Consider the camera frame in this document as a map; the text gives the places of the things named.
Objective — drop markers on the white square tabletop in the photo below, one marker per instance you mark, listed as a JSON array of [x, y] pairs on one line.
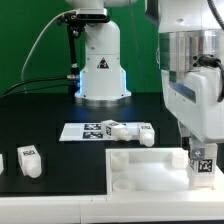
[[154, 169]]

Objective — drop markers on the white paper with markers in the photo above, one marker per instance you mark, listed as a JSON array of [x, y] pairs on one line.
[[82, 132]]

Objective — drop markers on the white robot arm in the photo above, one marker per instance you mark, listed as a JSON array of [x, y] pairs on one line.
[[188, 39]]

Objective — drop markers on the black camera stand pole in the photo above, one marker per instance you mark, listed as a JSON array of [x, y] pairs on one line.
[[74, 68]]

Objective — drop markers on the white L-shaped obstacle wall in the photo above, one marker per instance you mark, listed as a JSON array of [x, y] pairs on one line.
[[119, 207]]

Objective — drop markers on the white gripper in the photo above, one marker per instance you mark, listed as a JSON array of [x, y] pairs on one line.
[[194, 102]]

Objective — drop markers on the black camera on stand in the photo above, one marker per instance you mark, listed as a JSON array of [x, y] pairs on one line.
[[85, 15]]

